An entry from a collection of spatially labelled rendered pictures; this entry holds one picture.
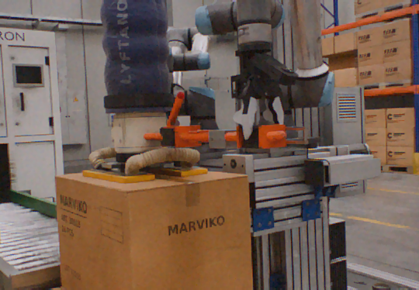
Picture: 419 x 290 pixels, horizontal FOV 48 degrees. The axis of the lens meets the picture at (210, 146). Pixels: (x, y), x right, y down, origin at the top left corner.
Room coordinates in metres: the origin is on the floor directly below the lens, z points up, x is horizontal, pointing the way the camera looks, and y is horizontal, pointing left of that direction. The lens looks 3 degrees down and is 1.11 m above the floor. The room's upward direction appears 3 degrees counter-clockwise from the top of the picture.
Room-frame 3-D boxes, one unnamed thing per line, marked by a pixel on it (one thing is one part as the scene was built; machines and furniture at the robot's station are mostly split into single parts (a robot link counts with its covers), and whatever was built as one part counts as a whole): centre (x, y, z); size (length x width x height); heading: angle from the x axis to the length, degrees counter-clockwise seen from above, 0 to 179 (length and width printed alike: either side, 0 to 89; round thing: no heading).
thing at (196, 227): (1.53, 0.23, 0.74); 0.60 x 0.40 x 0.40; 35
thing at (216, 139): (1.15, -0.04, 1.07); 0.07 x 0.07 x 0.04; 35
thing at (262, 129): (1.04, -0.11, 1.07); 0.08 x 0.07 x 0.05; 35
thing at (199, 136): (1.44, 0.02, 1.07); 0.93 x 0.30 x 0.04; 35
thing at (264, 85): (1.07, -0.11, 1.21); 0.09 x 0.08 x 0.12; 35
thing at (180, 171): (1.59, 0.15, 0.97); 0.34 x 0.10 x 0.05; 35
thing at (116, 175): (1.48, 0.31, 0.97); 0.34 x 0.10 x 0.05; 35
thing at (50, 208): (3.19, 1.15, 0.60); 1.60 x 0.10 x 0.09; 37
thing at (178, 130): (1.33, 0.08, 1.07); 0.10 x 0.08 x 0.06; 125
